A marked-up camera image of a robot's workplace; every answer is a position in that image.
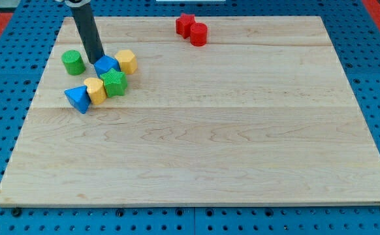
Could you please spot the silver rod mount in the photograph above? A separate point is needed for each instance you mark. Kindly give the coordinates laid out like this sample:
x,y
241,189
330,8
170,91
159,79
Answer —
x,y
74,3

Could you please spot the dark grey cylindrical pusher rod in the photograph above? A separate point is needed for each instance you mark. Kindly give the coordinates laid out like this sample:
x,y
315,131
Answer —
x,y
89,34

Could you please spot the blue cube block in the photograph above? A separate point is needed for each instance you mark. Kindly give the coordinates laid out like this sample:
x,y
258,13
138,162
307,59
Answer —
x,y
104,64

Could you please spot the green cylinder block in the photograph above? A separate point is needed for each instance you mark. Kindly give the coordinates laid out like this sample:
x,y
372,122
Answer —
x,y
73,62

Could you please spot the yellow hexagon block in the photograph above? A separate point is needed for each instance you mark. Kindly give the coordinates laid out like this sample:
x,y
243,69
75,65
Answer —
x,y
127,61

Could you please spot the yellow heart block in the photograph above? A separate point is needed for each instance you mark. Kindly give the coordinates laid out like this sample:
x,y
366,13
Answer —
x,y
96,90

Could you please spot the green star block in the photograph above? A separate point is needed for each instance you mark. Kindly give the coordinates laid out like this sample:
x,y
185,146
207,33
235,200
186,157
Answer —
x,y
115,82

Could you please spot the blue triangle block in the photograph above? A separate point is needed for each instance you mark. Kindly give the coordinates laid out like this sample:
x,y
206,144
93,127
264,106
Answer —
x,y
78,98

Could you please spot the red star block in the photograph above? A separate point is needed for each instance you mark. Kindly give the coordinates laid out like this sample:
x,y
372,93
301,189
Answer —
x,y
184,23

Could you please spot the red cylinder block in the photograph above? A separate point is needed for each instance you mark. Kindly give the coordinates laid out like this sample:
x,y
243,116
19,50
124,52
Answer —
x,y
198,34

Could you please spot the light wooden board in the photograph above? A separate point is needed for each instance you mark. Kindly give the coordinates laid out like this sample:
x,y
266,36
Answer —
x,y
262,115

